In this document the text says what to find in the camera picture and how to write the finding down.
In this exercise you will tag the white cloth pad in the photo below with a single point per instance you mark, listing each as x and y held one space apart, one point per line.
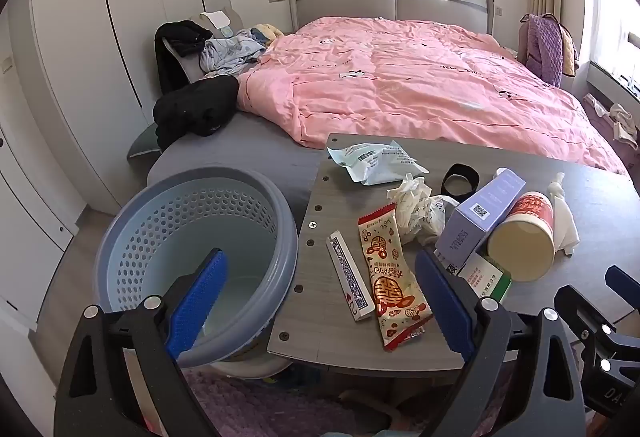
215 19

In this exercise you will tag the twisted white tissue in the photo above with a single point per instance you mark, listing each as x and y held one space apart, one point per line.
562 217

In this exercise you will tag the lavender cardboard box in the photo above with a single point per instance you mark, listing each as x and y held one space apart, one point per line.
480 217

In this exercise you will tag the pink duvet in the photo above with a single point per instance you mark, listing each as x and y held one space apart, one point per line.
400 77

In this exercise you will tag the green and white small box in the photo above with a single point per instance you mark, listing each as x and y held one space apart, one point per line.
482 274

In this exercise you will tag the white door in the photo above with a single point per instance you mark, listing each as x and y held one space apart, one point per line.
30 217

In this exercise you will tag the crumpled white tissue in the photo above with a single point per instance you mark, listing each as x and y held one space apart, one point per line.
415 212

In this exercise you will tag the blue perforated plastic basket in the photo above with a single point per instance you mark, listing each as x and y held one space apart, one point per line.
165 217

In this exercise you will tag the red and white paper cup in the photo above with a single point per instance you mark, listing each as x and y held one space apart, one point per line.
522 247

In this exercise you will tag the white narrow packet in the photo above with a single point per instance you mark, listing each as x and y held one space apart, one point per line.
350 277

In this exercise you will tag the grey chair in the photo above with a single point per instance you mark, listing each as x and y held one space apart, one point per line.
235 17

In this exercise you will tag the purple fluffy rug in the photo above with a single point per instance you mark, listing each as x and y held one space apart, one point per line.
250 407

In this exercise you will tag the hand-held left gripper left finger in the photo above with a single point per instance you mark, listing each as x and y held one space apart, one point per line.
195 302

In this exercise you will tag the white clothes heap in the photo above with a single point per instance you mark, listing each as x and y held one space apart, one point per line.
622 119

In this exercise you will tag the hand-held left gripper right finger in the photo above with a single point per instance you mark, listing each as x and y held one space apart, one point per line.
445 302

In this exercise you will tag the black clothes pile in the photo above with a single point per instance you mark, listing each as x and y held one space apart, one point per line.
195 107

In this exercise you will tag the yellow cloth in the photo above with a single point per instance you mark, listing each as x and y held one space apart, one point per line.
272 31

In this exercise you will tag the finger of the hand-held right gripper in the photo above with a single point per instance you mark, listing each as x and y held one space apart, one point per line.
585 312
621 279

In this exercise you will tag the pale blue wet wipe packet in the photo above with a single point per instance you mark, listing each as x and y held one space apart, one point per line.
370 162

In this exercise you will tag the window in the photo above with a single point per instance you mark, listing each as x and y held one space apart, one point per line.
620 17

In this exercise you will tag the pale blue clothes pile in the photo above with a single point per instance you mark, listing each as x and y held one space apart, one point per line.
230 49

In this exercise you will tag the red and white snack packet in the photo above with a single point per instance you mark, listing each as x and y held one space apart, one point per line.
390 277

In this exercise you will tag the white wardrobe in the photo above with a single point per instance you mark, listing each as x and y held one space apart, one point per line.
100 17

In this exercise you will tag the grey bed sheet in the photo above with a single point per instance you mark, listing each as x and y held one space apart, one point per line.
260 142

